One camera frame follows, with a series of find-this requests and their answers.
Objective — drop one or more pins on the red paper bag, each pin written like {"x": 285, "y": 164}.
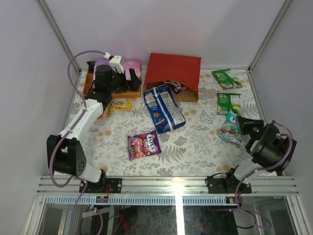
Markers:
{"x": 179, "y": 68}

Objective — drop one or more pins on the blue snack packet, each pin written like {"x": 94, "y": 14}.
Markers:
{"x": 164, "y": 111}

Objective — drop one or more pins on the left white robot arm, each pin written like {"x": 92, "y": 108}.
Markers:
{"x": 64, "y": 151}

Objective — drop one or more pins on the teal candy packet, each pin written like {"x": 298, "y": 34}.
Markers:
{"x": 230, "y": 130}

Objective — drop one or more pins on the purple folded cloth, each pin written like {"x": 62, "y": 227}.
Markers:
{"x": 127, "y": 64}

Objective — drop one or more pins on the floral table mat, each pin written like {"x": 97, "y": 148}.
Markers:
{"x": 192, "y": 150}

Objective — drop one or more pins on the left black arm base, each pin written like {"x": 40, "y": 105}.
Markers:
{"x": 107, "y": 184}

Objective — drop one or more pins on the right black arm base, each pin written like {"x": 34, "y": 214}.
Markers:
{"x": 226, "y": 185}

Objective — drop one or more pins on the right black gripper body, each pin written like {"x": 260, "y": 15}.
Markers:
{"x": 254, "y": 130}

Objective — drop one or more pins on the green snack packet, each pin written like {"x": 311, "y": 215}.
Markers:
{"x": 226, "y": 80}
{"x": 227, "y": 102}

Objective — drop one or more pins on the purple candy packet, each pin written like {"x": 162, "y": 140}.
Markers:
{"x": 143, "y": 145}

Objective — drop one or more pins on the small purple chocolate packet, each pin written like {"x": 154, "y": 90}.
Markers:
{"x": 176, "y": 86}

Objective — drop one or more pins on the orange wooden tray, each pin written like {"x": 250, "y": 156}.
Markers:
{"x": 126, "y": 94}

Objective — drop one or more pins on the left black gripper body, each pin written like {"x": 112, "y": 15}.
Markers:
{"x": 124, "y": 80}

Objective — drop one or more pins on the yellow chocolate candy packet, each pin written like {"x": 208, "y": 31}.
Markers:
{"x": 121, "y": 106}

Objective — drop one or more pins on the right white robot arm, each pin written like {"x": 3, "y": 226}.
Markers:
{"x": 270, "y": 149}

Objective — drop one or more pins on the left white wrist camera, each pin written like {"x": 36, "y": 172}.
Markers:
{"x": 116, "y": 62}

